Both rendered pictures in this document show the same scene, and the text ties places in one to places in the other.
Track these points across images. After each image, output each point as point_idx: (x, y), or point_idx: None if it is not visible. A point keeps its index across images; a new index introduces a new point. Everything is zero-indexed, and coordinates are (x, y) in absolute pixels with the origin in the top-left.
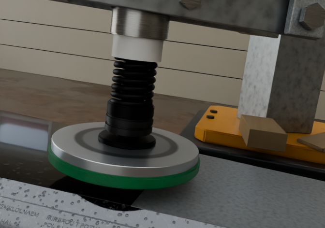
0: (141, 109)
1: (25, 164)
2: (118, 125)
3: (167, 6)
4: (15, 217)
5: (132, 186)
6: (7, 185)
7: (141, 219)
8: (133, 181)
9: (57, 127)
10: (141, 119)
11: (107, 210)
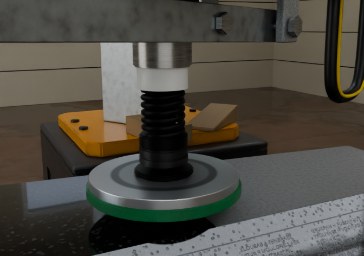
0: (186, 136)
1: (69, 238)
2: (170, 158)
3: (208, 34)
4: None
5: (226, 206)
6: None
7: (231, 234)
8: (226, 202)
9: (0, 191)
10: (186, 145)
11: (201, 240)
